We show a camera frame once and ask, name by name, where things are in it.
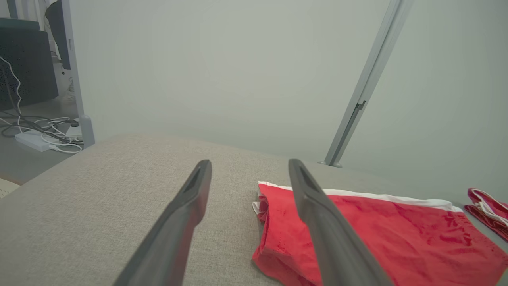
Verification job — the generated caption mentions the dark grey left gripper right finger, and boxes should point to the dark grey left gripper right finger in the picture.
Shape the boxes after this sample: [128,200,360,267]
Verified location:
[289,159,393,286]

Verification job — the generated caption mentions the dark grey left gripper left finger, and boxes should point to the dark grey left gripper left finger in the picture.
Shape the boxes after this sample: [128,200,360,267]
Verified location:
[113,160,212,286]

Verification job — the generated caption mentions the red white striped shorts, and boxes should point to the red white striped shorts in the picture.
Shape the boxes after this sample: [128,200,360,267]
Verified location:
[251,181,508,286]

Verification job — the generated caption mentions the plain red garment with logo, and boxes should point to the plain red garment with logo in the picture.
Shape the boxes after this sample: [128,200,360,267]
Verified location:
[464,188,508,242]

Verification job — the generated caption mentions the white power strip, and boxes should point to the white power strip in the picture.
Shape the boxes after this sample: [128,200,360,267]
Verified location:
[15,131,52,152]

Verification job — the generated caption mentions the cream perforated laundry basket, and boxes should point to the cream perforated laundry basket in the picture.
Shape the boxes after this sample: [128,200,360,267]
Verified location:
[0,178,21,199]

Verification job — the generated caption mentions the black computer tower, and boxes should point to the black computer tower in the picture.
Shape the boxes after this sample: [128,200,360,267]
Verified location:
[0,28,59,111]

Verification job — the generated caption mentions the black trousers leg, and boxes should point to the black trousers leg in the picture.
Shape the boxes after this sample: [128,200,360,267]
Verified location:
[45,0,71,70]

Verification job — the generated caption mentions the teal flat board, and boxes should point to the teal flat board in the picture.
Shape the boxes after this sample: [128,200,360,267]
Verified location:
[0,18,40,31]

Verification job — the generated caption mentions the grey partition post with foot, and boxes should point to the grey partition post with foot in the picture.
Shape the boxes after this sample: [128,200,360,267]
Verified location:
[60,0,96,148]

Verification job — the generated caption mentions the white looped cable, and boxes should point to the white looped cable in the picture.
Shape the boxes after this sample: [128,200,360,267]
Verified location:
[42,117,83,153]

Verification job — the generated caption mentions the black floor cable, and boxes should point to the black floor cable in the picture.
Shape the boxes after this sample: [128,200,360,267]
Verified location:
[0,113,80,139]

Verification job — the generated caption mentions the grey slanted metal post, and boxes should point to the grey slanted metal post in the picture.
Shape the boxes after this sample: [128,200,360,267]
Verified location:
[317,0,415,168]

